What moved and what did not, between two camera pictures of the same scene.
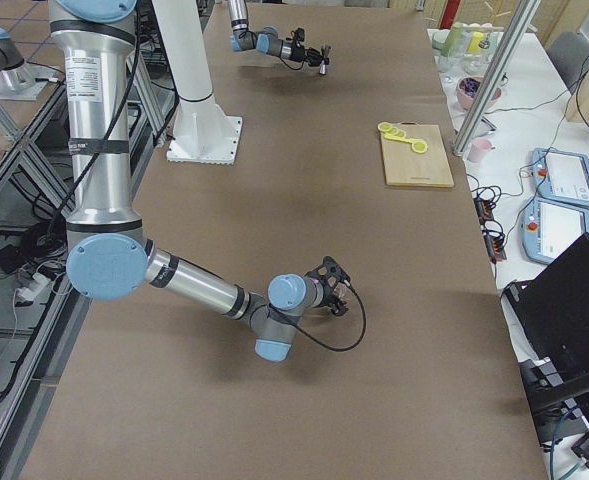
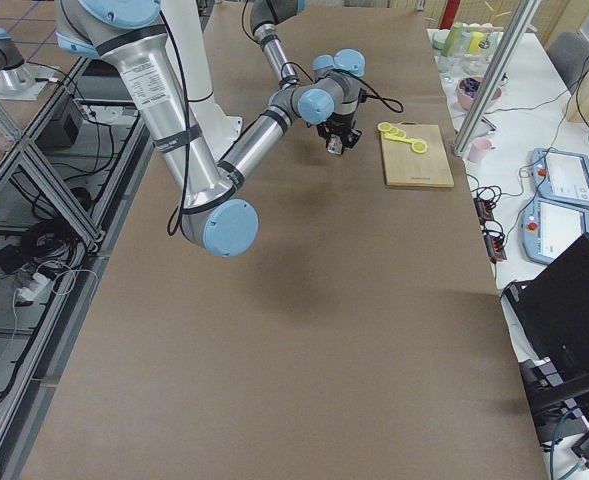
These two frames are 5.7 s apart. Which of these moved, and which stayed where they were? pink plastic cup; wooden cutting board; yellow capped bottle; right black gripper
Moved: right black gripper
Stayed: pink plastic cup; yellow capped bottle; wooden cutting board
